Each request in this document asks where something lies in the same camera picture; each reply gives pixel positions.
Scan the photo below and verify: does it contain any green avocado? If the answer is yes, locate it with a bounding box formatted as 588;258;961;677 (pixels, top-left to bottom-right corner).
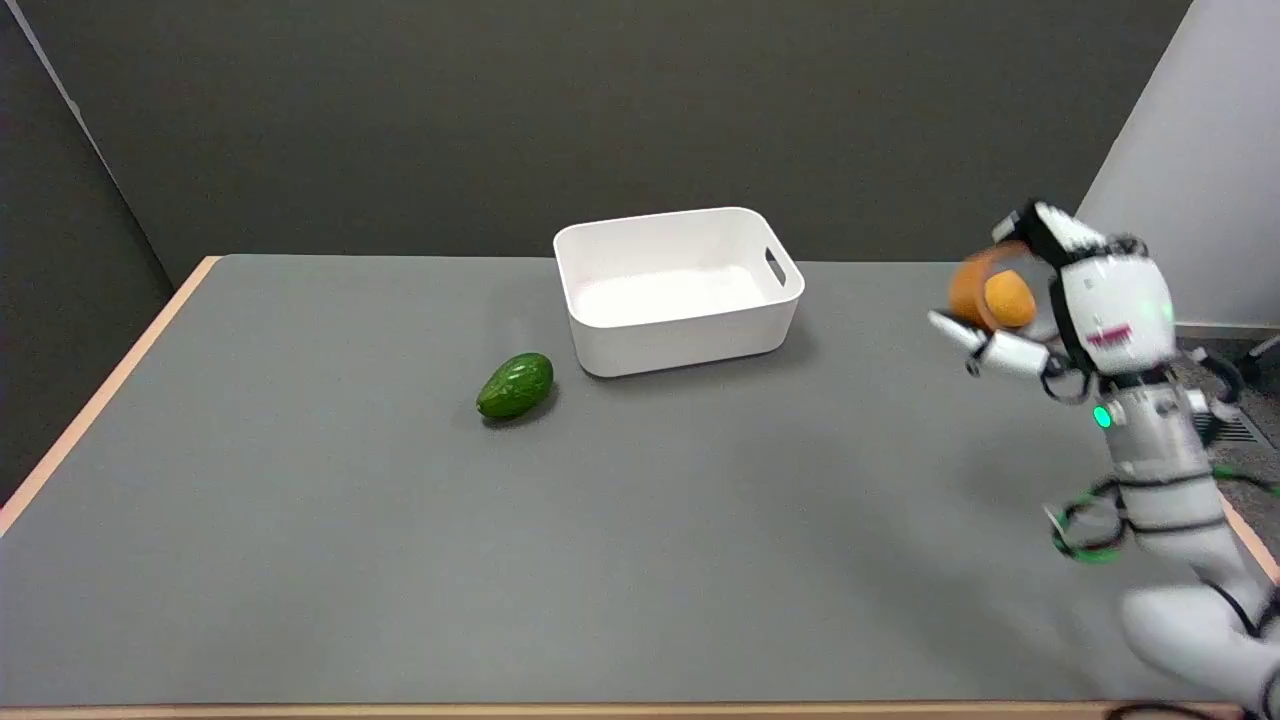
475;352;555;421

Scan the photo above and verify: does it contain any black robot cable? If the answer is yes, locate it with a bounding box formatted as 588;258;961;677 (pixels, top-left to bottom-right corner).
1045;475;1226;563

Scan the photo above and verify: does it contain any white plastic storage box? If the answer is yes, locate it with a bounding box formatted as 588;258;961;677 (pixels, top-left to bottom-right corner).
552;206;806;379

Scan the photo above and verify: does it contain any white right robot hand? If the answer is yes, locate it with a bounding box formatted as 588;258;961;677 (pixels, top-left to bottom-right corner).
927;200;1179;384

